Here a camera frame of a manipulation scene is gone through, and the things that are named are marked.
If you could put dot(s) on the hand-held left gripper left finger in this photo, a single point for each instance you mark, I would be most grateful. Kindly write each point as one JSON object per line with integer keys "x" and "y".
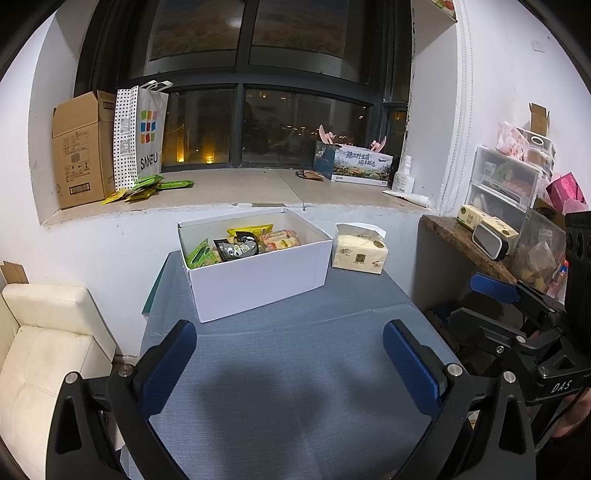
{"x": 168, "y": 364}

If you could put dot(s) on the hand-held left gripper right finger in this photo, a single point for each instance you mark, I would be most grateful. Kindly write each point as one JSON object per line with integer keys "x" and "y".
{"x": 411, "y": 364}

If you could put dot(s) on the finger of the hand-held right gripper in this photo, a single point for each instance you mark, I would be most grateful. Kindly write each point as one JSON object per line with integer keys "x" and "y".
{"x": 494, "y": 287}
{"x": 480, "y": 327}

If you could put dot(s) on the white cardboard box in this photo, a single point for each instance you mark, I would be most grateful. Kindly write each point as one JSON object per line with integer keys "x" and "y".
{"x": 258, "y": 286}

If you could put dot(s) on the small orange cap bottle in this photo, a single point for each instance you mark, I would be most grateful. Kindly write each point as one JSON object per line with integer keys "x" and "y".
{"x": 558, "y": 279}

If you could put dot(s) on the clear plastic container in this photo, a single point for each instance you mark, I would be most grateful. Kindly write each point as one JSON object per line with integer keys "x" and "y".
{"x": 538, "y": 254}

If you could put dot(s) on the white black headset device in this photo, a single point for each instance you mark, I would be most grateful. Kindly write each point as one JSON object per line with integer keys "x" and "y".
{"x": 487, "y": 240}

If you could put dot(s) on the small yellow box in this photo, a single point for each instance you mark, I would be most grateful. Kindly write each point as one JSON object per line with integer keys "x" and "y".
{"x": 501, "y": 225}
{"x": 468, "y": 217}

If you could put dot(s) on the pink box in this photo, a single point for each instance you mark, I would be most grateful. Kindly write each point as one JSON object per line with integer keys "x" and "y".
{"x": 568, "y": 189}

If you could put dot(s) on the clear plastic drawer unit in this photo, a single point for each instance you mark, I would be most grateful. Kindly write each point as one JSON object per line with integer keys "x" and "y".
{"x": 503, "y": 184}

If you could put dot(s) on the blue grey tablecloth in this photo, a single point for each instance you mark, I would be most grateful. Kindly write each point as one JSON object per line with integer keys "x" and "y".
{"x": 295, "y": 360}

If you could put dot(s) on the white tube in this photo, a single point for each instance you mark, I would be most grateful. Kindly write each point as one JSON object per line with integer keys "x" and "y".
{"x": 411, "y": 198}

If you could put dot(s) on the white leather chair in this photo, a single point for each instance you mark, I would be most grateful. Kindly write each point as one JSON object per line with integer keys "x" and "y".
{"x": 46, "y": 360}

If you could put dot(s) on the beige tissue pack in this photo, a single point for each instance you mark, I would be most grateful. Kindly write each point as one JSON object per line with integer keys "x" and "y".
{"x": 358, "y": 254}

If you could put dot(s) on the black panda print packet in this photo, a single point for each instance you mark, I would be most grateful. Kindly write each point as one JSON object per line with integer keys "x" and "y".
{"x": 235, "y": 251}

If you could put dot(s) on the clear storage box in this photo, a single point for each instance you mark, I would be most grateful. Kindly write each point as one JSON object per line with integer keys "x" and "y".
{"x": 540, "y": 147}

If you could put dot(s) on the white plastic bottle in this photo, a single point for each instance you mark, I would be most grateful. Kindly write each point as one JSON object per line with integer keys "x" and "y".
{"x": 402, "y": 177}

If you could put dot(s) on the floral pouch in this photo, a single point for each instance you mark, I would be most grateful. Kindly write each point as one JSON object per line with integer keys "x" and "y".
{"x": 510, "y": 141}

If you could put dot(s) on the small open cardboard box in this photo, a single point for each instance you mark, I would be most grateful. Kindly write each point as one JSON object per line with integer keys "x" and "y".
{"x": 539, "y": 120}

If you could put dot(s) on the landscape print tissue box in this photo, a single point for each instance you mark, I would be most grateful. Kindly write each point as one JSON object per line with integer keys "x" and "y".
{"x": 360, "y": 166}

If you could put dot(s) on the cardboard scrap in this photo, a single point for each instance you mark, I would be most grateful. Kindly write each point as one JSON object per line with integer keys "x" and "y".
{"x": 13, "y": 273}

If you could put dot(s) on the pile of green yellow sachets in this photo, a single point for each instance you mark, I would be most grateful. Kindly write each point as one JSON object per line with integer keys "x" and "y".
{"x": 147, "y": 183}

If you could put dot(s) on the pink antler figurine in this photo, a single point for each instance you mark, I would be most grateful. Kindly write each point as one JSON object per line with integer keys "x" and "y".
{"x": 328, "y": 136}
{"x": 378, "y": 145}

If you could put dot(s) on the white corrugated pipe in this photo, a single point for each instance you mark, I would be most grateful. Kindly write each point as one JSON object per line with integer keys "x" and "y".
{"x": 465, "y": 101}

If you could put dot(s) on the brown flat packet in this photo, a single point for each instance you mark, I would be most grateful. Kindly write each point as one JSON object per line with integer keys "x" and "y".
{"x": 311, "y": 175}

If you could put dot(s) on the dark blue box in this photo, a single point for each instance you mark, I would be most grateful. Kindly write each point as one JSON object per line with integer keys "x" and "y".
{"x": 323, "y": 157}

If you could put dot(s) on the polka dot paper bag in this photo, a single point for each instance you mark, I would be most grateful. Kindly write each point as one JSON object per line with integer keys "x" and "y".
{"x": 143, "y": 138}

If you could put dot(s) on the brown cardboard box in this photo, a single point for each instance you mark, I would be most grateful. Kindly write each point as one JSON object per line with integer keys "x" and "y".
{"x": 83, "y": 152}

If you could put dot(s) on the black framed window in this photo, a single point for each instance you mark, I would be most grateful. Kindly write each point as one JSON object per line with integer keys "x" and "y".
{"x": 240, "y": 69}

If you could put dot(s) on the white wall shelf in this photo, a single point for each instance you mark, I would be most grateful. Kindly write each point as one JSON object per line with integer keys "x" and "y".
{"x": 434, "y": 11}

